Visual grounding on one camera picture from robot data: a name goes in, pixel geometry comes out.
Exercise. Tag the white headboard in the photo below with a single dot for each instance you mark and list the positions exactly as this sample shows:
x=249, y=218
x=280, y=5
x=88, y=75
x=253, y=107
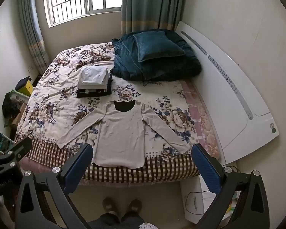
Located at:
x=243, y=114

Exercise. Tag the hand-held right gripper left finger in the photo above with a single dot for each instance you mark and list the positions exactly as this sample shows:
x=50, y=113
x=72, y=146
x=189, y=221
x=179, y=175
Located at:
x=79, y=169

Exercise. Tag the black folded garment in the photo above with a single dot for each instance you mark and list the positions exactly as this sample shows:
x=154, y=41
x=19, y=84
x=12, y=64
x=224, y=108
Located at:
x=95, y=94

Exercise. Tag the wall outlet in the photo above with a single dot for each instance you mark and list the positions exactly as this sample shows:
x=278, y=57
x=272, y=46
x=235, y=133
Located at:
x=31, y=68

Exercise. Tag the white bedside cabinet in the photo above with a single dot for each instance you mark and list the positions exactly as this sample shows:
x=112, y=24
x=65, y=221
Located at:
x=193, y=205

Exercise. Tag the teal pillow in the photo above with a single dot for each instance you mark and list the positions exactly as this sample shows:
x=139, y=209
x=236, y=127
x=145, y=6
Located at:
x=157, y=46

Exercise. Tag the floral blanket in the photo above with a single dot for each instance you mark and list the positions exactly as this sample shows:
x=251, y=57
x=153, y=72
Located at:
x=62, y=95

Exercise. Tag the grey-blue curtain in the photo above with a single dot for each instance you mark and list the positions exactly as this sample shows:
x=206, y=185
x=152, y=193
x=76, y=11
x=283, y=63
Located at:
x=150, y=4
x=32, y=28

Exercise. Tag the yellow box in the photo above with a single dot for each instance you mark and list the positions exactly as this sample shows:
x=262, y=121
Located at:
x=26, y=88

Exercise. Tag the dark cap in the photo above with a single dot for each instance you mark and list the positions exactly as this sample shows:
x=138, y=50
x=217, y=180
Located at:
x=22, y=83

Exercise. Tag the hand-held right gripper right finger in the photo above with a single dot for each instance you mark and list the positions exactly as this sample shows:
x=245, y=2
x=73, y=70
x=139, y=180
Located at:
x=206, y=171

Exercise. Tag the cardboard box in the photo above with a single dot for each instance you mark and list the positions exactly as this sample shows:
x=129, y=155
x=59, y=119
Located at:
x=18, y=116

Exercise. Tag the black bag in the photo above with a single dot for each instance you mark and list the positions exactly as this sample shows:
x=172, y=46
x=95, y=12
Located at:
x=10, y=106

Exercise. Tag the white plastic tray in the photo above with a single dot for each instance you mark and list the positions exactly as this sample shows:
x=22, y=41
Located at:
x=20, y=96

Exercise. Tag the teal quilt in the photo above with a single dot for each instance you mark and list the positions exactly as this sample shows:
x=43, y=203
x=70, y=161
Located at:
x=162, y=70

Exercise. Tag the white folded garment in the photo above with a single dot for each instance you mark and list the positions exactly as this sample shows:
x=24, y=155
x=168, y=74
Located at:
x=94, y=77

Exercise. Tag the pink patterned mattress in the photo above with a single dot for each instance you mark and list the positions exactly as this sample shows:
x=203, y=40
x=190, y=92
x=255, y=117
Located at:
x=201, y=114

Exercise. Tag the beige long-sleeve shirt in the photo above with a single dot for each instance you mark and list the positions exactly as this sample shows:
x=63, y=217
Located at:
x=124, y=136

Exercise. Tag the brown slipper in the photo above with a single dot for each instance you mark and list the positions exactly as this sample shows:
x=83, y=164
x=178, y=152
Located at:
x=109, y=205
x=135, y=205

